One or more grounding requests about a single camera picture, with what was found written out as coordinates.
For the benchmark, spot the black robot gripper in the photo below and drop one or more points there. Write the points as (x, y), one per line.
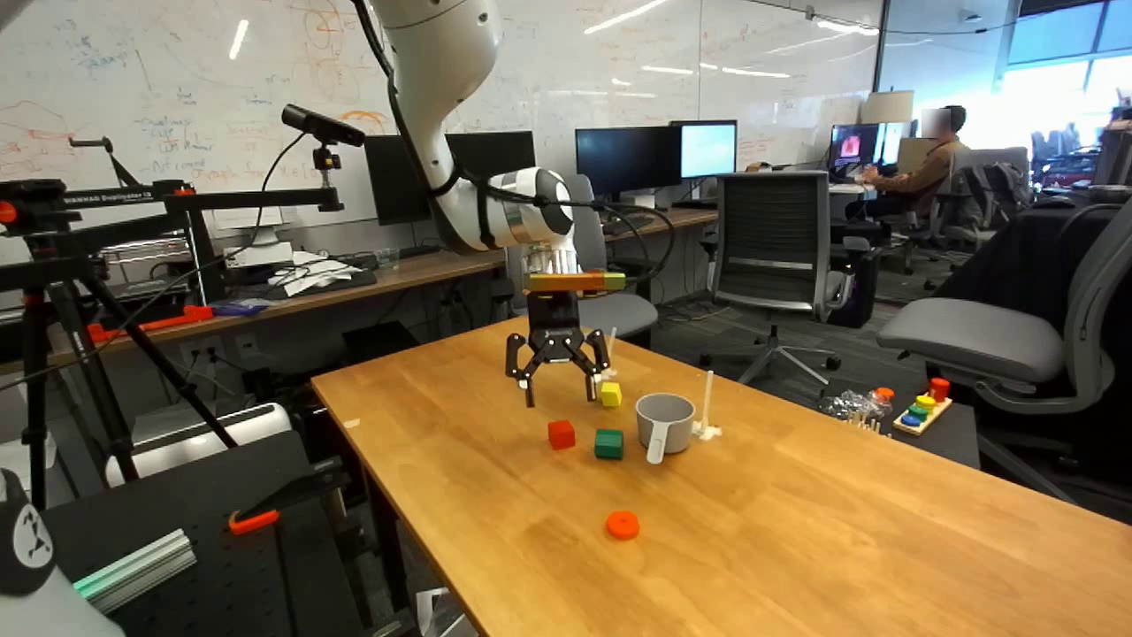
(554, 334)

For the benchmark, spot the yellow cube block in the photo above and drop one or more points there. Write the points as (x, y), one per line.
(611, 393)

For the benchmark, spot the red cube block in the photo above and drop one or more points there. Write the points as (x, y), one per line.
(559, 434)

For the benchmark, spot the green block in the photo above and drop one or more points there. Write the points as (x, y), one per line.
(611, 443)

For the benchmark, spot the grey measuring cup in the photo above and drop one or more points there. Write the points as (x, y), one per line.
(664, 427)

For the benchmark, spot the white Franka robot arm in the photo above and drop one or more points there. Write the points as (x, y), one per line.
(436, 53)

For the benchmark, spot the grey office chair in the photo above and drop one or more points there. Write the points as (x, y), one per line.
(619, 311)

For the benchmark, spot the orange round disc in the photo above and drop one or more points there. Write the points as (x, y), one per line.
(622, 526)

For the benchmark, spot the black computer monitor middle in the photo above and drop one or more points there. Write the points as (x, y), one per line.
(628, 158)

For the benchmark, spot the black computer monitor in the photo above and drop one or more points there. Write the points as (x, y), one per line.
(398, 184)
(628, 158)

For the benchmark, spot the black computer monitor left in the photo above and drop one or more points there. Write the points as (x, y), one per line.
(398, 184)

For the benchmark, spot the black mesh office chair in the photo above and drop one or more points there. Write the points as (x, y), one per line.
(774, 256)

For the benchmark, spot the lit computer monitor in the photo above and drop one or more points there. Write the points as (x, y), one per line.
(708, 146)

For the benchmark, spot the long wooden desk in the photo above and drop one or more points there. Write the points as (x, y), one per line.
(411, 275)

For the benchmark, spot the small black side table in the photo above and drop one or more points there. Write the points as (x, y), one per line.
(950, 438)

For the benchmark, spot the seated person in background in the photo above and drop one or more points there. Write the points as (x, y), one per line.
(902, 193)

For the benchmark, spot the grey chair at right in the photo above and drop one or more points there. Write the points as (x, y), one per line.
(1021, 361)

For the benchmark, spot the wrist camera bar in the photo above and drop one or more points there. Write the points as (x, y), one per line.
(573, 281)

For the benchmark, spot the orange clamp handle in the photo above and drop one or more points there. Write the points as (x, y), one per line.
(257, 520)

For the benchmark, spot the black camera on stand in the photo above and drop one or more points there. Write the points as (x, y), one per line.
(320, 125)

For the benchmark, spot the black camera tripod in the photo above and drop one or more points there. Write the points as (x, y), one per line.
(60, 275)

